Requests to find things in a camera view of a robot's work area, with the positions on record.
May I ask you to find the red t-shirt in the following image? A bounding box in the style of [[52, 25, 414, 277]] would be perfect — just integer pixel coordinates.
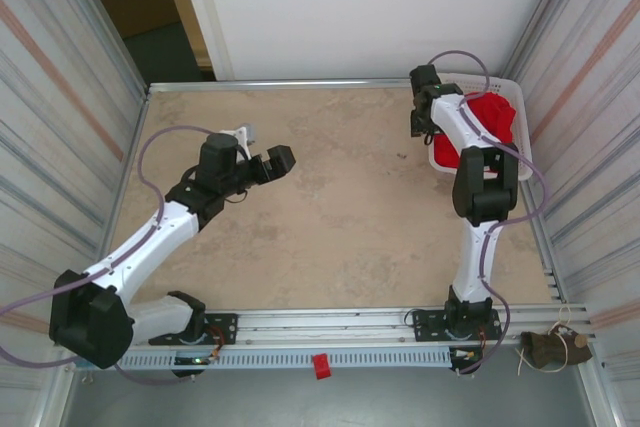
[[432, 91, 517, 169]]

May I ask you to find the white perforated plastic basket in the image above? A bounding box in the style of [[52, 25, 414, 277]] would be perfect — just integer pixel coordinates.
[[428, 74, 534, 183]]

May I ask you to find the small circuit board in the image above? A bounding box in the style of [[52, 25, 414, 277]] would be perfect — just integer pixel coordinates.
[[173, 354, 221, 368], [449, 346, 484, 363]]

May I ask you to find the small red plastic block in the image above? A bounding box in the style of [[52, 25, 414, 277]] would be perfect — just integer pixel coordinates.
[[312, 353, 333, 380]]

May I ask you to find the brown cloth pouch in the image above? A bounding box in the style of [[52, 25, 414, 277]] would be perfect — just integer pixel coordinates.
[[519, 329, 595, 371]]

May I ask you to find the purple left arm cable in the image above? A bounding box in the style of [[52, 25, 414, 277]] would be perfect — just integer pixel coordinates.
[[0, 125, 214, 387]]

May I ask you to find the white door frame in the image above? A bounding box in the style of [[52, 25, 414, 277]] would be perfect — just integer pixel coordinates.
[[172, 0, 236, 82]]

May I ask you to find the aluminium table frame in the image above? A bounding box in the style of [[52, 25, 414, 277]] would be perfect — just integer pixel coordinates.
[[49, 77, 599, 351]]

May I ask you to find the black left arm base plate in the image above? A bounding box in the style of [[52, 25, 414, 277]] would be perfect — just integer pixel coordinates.
[[149, 313, 239, 347]]

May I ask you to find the grey slotted cable duct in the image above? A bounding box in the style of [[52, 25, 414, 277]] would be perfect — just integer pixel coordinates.
[[119, 349, 454, 371]]

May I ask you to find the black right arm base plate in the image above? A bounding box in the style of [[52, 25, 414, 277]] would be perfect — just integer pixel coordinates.
[[410, 307, 502, 344]]

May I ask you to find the beige string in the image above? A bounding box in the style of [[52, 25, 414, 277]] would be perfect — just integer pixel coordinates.
[[516, 304, 577, 376]]

